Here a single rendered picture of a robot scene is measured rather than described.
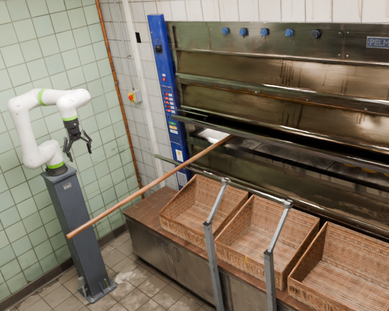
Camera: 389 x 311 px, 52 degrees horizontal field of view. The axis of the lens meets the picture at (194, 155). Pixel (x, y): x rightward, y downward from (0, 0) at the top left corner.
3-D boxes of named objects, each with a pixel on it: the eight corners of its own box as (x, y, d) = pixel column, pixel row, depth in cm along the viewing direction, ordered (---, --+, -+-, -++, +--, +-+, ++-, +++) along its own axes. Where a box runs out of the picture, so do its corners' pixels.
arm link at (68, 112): (50, 98, 237) (63, 99, 231) (65, 91, 246) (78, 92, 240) (57, 120, 243) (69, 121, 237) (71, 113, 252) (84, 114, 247)
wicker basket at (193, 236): (200, 199, 354) (196, 172, 342) (252, 220, 317) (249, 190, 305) (160, 228, 325) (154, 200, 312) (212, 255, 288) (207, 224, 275)
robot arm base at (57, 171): (38, 168, 311) (36, 161, 308) (56, 161, 319) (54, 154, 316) (53, 178, 293) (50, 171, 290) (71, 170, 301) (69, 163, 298)
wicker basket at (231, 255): (255, 222, 314) (252, 192, 302) (322, 250, 277) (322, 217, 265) (214, 257, 285) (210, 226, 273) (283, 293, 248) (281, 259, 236)
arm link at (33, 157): (21, 170, 283) (-1, 99, 256) (39, 159, 295) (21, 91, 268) (34, 174, 277) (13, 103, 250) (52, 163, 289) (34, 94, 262)
